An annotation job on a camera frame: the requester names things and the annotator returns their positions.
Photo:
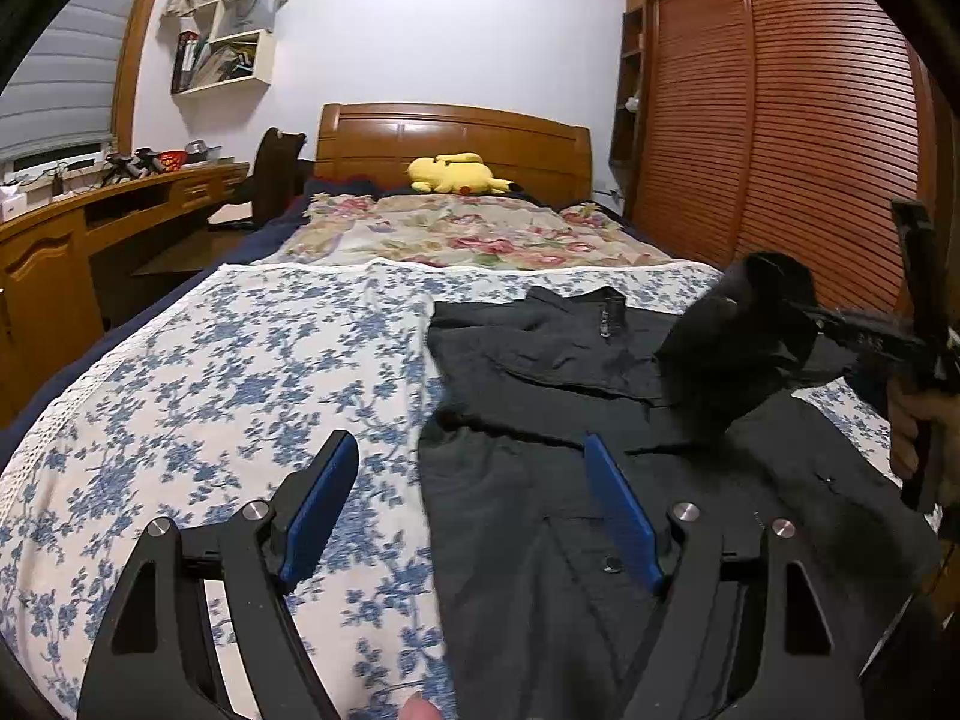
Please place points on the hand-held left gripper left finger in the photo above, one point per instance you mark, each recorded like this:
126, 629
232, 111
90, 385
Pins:
322, 510

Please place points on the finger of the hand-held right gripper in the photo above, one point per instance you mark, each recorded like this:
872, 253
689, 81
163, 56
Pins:
831, 324

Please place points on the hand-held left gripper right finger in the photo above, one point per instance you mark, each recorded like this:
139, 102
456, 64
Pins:
622, 510

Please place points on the black shirt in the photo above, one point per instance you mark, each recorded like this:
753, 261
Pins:
525, 360

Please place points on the person's right hand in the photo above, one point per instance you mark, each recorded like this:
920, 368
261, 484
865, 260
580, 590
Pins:
904, 420

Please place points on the person's left hand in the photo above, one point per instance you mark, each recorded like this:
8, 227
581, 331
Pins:
418, 709

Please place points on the blue floral bed cover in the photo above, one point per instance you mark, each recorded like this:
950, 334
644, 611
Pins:
225, 405

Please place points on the wooden louvered wardrobe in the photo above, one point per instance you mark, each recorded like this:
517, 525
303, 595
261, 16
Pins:
787, 127

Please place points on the red floral quilt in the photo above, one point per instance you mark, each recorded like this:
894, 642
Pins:
465, 232

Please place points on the dark brown chair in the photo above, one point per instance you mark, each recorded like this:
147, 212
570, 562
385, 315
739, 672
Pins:
274, 176

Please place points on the yellow plush toy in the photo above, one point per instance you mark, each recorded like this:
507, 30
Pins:
450, 172

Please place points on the wooden desk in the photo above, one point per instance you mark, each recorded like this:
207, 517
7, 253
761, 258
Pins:
82, 240

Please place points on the metal bowl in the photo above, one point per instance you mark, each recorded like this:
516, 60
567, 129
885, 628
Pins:
201, 151

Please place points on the red basket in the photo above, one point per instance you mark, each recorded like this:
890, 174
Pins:
171, 159

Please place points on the black device on desk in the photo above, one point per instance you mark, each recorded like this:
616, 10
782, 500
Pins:
131, 165

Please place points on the wooden headboard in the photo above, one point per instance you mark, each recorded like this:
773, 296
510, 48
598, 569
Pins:
450, 131

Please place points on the row of books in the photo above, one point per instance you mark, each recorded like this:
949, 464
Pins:
206, 60

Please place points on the grey window blind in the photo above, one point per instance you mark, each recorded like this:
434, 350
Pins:
67, 67

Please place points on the white wall shelf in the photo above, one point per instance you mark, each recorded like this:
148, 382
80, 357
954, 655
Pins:
240, 37

